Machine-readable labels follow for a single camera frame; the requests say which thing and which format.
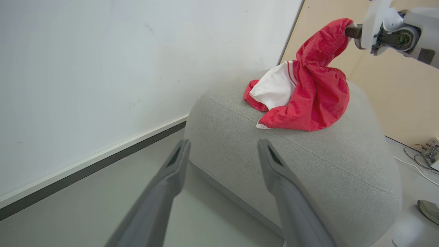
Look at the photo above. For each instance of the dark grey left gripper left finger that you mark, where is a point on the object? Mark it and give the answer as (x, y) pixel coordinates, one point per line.
(161, 199)

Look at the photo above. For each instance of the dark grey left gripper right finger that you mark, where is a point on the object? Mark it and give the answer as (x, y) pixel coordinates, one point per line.
(291, 206)

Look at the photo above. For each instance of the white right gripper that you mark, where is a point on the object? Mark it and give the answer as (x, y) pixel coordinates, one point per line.
(375, 24)

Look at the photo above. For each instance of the red and white clothing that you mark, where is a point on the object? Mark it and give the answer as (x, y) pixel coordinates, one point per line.
(315, 99)

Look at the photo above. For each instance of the grey fabric ottoman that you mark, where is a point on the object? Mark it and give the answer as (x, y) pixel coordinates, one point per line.
(336, 164)

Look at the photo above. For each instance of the white and black baseboard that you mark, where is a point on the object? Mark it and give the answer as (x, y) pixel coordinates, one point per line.
(85, 168)

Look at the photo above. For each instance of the grey rounded floor object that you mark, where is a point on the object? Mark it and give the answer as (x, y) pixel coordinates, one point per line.
(429, 211)

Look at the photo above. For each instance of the white power box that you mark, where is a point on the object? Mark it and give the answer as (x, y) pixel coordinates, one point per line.
(432, 152)

